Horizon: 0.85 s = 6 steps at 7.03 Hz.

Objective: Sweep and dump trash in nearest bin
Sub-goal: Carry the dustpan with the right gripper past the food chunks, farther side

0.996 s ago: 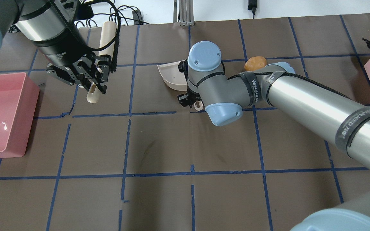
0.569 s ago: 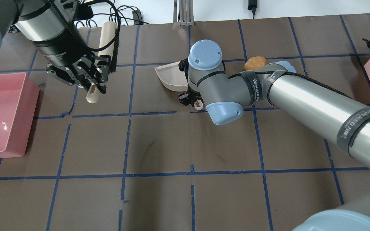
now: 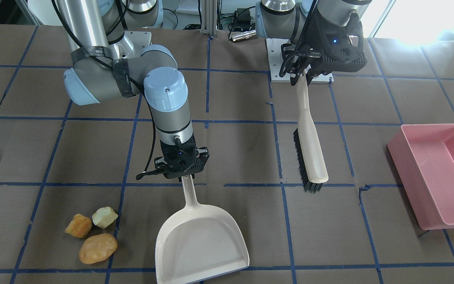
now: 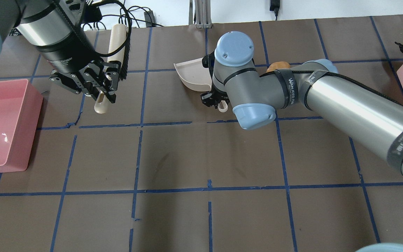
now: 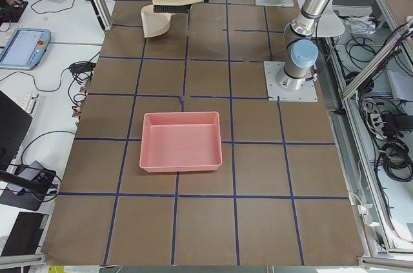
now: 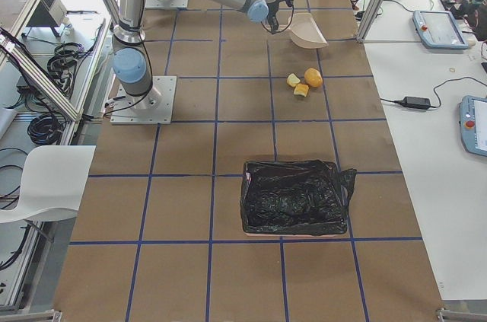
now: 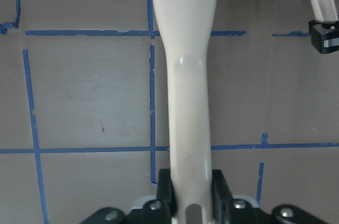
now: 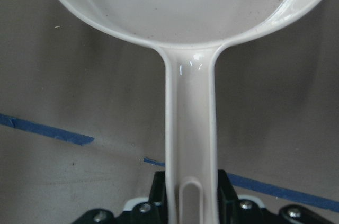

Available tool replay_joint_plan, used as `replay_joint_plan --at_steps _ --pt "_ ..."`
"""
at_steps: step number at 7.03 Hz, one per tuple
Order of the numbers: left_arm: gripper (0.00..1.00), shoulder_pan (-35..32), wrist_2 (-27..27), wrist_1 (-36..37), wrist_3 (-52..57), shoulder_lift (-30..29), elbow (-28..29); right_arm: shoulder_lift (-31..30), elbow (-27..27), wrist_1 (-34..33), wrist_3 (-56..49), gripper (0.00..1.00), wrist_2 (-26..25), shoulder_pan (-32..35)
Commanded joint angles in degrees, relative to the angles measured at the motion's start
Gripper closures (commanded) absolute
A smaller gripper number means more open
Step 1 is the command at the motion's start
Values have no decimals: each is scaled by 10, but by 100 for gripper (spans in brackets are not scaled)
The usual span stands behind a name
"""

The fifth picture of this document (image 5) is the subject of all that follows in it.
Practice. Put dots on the white power strip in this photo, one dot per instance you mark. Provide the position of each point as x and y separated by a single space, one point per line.
379 128

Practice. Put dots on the beige plastic dustpan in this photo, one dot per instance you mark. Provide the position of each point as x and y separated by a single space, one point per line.
155 24

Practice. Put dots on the black laptop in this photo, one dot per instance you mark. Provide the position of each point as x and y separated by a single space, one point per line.
15 123

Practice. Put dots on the beige hand brush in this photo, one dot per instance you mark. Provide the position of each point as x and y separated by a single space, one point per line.
180 3

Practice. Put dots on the blue teach pendant near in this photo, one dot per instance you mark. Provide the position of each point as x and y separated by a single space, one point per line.
25 48

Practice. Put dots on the white plastic chair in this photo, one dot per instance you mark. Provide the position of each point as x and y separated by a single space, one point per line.
329 25

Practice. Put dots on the pink plastic bin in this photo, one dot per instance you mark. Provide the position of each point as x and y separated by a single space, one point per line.
181 142

